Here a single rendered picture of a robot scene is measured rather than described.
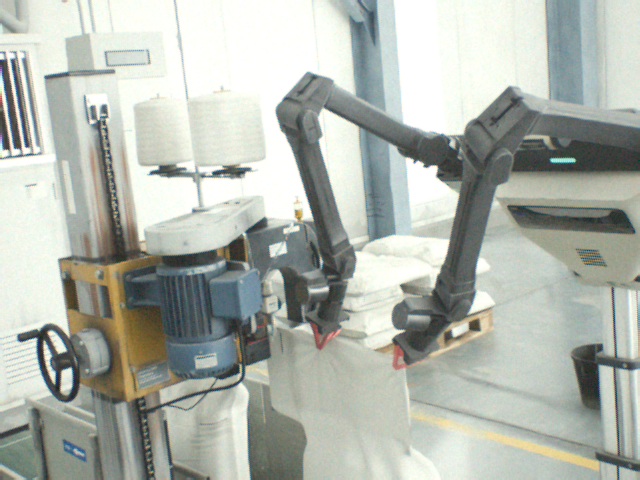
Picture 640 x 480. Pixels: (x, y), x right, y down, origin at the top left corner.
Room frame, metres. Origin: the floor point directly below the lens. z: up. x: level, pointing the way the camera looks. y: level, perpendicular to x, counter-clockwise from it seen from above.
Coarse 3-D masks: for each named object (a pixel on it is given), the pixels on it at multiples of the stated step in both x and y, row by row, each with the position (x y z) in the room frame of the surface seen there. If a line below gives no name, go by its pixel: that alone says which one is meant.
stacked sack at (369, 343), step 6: (390, 330) 4.96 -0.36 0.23; (396, 330) 4.99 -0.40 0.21; (336, 336) 4.97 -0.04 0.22; (372, 336) 4.87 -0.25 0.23; (378, 336) 4.89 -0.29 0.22; (384, 336) 4.91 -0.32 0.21; (390, 336) 4.94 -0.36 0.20; (354, 342) 4.85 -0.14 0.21; (360, 342) 4.82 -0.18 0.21; (366, 342) 4.82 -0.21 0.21; (372, 342) 4.84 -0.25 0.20; (378, 342) 4.86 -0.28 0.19; (384, 342) 4.88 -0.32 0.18; (390, 342) 4.94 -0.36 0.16; (372, 348) 4.82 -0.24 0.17; (378, 348) 4.87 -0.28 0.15
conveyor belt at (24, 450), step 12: (24, 432) 3.48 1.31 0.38; (0, 444) 3.38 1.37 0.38; (12, 444) 3.36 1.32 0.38; (24, 444) 3.35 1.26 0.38; (0, 456) 3.25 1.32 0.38; (12, 456) 3.24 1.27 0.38; (24, 456) 3.22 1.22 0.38; (12, 468) 3.12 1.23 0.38; (24, 468) 3.11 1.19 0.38; (36, 468) 3.09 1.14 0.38
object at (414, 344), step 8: (400, 336) 1.78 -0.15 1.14; (408, 336) 1.78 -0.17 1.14; (416, 336) 1.76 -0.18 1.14; (424, 336) 1.75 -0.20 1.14; (432, 336) 1.74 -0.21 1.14; (400, 344) 1.76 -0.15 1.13; (408, 344) 1.77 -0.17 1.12; (416, 344) 1.76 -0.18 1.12; (424, 344) 1.76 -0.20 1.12; (432, 344) 1.76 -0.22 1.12; (408, 352) 1.75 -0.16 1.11; (416, 352) 1.76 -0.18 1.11; (424, 352) 1.77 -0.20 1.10; (408, 360) 1.75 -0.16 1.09
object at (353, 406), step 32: (288, 352) 2.16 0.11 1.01; (320, 352) 2.07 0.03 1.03; (352, 352) 1.95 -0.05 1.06; (288, 384) 2.16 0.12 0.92; (320, 384) 2.07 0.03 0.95; (352, 384) 1.96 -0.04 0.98; (384, 384) 1.87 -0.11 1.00; (320, 416) 2.07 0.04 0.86; (352, 416) 1.97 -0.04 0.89; (384, 416) 1.87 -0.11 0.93; (320, 448) 2.00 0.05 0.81; (352, 448) 1.93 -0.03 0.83; (384, 448) 1.87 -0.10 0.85
